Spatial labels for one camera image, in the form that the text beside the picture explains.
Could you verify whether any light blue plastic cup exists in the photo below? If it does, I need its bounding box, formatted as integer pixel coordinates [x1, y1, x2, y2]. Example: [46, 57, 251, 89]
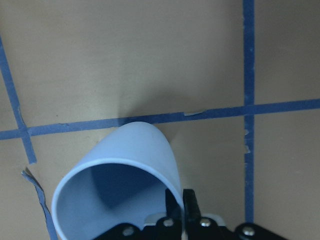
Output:
[51, 121, 184, 240]

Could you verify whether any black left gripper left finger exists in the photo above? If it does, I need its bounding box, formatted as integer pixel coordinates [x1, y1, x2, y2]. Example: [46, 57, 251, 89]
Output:
[165, 188, 182, 222]

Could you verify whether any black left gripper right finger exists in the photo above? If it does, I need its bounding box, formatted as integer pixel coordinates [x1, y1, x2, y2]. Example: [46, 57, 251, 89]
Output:
[183, 189, 202, 223]

